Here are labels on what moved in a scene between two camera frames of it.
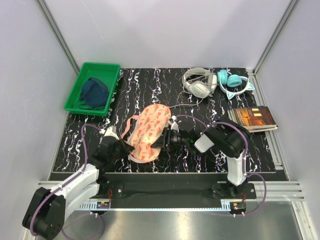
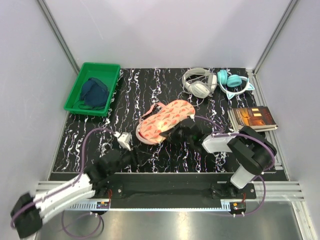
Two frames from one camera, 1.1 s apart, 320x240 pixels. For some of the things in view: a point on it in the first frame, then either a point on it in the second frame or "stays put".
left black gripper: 126,147 → 134,155
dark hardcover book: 254,119 stays put
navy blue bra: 94,93 stays put
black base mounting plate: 172,186 stays put
